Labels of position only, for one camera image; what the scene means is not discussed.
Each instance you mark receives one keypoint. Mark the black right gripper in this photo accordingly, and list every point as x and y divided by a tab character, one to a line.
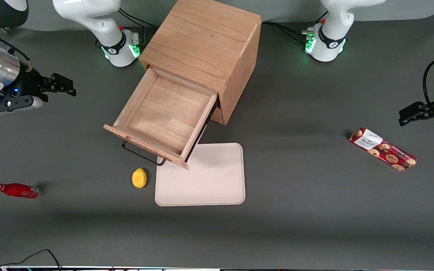
28	85

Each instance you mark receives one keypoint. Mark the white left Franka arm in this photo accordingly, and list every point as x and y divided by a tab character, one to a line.
330	41

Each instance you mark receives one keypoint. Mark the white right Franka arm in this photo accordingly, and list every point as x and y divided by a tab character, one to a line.
92	15

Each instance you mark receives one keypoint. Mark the wooden drawer cabinet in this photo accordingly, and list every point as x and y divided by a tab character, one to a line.
205	41

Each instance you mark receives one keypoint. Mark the red cookie box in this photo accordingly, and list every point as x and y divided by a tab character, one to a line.
382	149

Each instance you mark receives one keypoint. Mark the red bottle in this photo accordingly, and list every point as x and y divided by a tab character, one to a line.
17	190

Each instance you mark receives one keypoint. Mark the yellow lemon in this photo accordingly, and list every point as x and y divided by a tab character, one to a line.
139	178

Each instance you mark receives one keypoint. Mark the beige rectangular tray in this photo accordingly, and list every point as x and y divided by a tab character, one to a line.
209	177

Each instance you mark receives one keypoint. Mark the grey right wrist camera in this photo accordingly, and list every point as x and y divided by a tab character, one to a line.
13	104

